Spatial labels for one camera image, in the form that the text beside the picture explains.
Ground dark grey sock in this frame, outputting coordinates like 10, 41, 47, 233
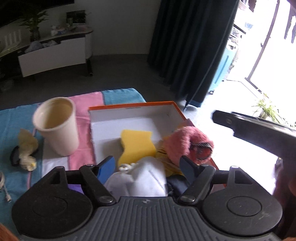
166, 174, 190, 199

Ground pink fluffy item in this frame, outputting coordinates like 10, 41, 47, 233
163, 126, 214, 167

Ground cream cup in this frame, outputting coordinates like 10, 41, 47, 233
32, 97, 79, 157

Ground cream scrunchie with black band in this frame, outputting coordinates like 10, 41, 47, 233
10, 128, 39, 172

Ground striped blue pink towel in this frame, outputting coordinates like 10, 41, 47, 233
1, 88, 145, 235

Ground black television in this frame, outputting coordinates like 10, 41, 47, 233
0, 0, 75, 27

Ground right hand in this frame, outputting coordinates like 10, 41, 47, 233
273, 157, 295, 240

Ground yellow sponge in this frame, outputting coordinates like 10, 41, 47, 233
117, 130, 157, 166

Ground teal suitcase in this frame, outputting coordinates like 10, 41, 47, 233
208, 45, 237, 94

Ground balcony potted plant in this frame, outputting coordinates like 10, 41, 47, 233
252, 93, 280, 123

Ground dark curtain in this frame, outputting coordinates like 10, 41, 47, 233
147, 0, 239, 108

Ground potted plant on cabinet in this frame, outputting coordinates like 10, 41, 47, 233
20, 11, 48, 42

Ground purple facial tissue pack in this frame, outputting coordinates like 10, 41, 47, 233
68, 184, 84, 194

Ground white face mask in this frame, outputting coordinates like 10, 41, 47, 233
104, 157, 168, 200

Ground orange white cardboard box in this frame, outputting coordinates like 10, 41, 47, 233
88, 100, 219, 172

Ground yellow striped cloth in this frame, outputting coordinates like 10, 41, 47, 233
155, 147, 183, 177

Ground white TV cabinet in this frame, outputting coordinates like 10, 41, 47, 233
1, 25, 93, 77

